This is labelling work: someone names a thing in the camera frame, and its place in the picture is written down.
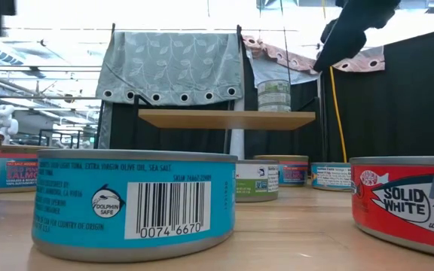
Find yellow cable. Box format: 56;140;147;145
321;0;349;163

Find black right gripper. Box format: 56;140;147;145
313;0;402;72

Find pink curtain with eyelets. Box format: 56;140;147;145
242;35;387;87

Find black curtain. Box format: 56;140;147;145
243;25;434;165
107;99;240;155

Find grey leaf pattern curtain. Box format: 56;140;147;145
95;30;245;107

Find wooden shelf black metal legs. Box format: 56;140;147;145
130;93;326;165

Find white robot figure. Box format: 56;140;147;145
0;104;20;145

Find white curtain strip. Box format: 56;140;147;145
228;98;246;161

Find red solid white tuna can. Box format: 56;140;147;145
350;155;434;260

